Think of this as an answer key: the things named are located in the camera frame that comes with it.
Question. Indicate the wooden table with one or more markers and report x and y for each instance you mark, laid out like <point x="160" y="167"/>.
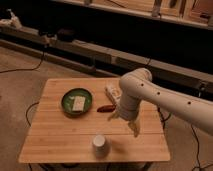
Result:
<point x="55" y="138"/>

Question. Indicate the white paper cup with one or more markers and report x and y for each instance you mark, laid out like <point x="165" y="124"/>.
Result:
<point x="100" y="146"/>

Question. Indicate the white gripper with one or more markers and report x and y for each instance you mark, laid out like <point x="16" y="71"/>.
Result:
<point x="128" y="110"/>

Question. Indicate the white block in bowl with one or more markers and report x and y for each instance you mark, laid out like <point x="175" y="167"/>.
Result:
<point x="78" y="104"/>

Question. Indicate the white plastic bottle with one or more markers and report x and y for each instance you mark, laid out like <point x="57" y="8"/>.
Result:
<point x="112" y="93"/>

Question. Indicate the white object on ledge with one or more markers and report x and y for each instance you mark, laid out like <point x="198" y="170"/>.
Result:
<point x="13" y="21"/>

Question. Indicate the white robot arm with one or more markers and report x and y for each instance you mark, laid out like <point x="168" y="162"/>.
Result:
<point x="137" y="85"/>

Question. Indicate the green ceramic bowl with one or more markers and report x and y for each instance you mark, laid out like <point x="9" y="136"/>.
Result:
<point x="68" y="99"/>

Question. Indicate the dark round object on ledge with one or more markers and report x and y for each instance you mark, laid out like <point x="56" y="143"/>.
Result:
<point x="67" y="35"/>

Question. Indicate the dark red chili pepper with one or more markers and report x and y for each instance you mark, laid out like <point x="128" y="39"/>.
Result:
<point x="106" y="108"/>

